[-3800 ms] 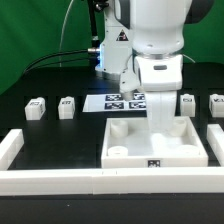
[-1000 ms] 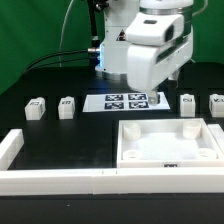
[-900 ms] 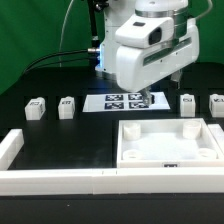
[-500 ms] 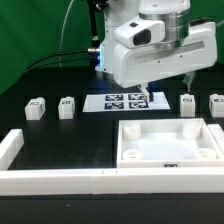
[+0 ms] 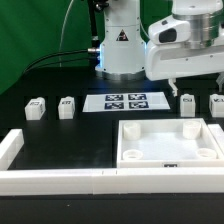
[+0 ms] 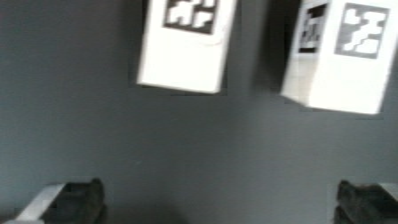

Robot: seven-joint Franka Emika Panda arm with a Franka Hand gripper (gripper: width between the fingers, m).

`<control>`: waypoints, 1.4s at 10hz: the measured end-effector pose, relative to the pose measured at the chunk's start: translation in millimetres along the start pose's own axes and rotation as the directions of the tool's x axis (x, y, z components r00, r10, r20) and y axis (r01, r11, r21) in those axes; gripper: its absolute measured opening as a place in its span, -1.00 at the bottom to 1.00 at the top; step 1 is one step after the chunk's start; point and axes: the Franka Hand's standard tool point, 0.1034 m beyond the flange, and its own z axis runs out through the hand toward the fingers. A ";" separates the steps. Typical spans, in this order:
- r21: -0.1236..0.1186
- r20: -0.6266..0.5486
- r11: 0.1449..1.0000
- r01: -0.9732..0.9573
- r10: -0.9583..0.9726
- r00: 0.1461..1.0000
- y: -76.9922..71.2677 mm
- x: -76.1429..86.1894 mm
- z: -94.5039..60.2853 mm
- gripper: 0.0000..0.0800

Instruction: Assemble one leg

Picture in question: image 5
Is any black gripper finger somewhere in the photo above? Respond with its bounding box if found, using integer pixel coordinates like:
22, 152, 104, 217
168, 78, 178, 97

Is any white square tabletop tray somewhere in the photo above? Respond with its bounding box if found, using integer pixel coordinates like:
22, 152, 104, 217
116, 118, 224, 168

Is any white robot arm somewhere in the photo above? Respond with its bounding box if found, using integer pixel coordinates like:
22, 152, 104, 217
94, 0, 224, 86

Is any white sheet with AprilTags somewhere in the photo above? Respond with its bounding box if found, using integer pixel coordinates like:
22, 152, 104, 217
83, 92, 170, 112

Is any white U-shaped obstacle fence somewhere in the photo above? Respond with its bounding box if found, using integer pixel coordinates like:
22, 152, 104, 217
0, 129, 224, 196

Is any black camera pole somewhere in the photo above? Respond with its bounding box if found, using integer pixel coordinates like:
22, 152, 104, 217
87, 0, 100, 48

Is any black cable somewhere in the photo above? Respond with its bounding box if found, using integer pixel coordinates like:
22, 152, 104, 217
21, 48, 101, 75

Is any grey cable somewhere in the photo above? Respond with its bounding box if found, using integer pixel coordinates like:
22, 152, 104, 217
58, 0, 76, 68

